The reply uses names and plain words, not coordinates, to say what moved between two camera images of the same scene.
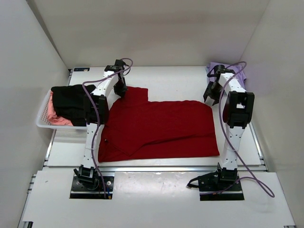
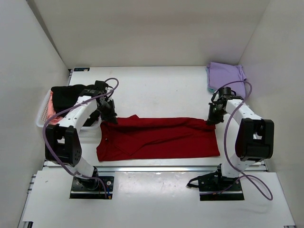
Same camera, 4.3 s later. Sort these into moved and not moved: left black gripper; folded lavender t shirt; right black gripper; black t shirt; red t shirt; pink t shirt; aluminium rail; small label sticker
Moved: left black gripper; right black gripper; red t shirt
Not moved: folded lavender t shirt; small label sticker; black t shirt; aluminium rail; pink t shirt
